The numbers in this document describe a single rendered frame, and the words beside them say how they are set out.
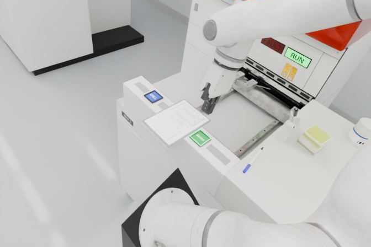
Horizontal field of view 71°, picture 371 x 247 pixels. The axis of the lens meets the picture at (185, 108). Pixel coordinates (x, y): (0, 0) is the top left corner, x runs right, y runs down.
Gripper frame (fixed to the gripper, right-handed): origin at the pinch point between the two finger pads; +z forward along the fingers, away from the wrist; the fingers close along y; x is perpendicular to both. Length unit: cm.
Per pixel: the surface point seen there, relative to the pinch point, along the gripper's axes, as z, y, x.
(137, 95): 16.1, 0.9, -30.4
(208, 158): 15.9, 0.1, 7.7
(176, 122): 15.2, -1.9, -10.4
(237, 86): 14, -50, -16
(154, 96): 14.6, -4.1, -25.9
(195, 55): 19, -64, -56
